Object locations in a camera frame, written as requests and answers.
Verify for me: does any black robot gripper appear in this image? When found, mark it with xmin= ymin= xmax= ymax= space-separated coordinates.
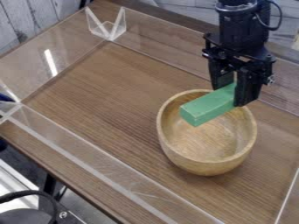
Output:
xmin=202 ymin=0 xmax=278 ymax=107

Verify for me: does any green rectangular block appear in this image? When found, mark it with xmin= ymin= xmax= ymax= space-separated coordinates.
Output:
xmin=179 ymin=83 xmax=236 ymax=127

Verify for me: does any grey metal base plate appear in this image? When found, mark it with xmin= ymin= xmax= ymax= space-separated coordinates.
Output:
xmin=39 ymin=196 xmax=87 ymax=224

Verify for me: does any black table leg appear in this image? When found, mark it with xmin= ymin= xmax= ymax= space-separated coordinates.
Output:
xmin=42 ymin=174 xmax=58 ymax=196

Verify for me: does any black cable loop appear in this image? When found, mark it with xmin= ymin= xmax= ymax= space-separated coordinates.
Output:
xmin=0 ymin=189 xmax=60 ymax=224

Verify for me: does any brown wooden bowl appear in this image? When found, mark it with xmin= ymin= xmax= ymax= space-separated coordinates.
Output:
xmin=156 ymin=89 xmax=258 ymax=176

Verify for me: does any clear acrylic tray enclosure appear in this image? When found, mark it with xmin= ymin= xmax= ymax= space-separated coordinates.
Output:
xmin=0 ymin=0 xmax=299 ymax=224

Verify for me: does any blue object at edge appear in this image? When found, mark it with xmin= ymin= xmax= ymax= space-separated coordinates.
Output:
xmin=0 ymin=93 xmax=15 ymax=102

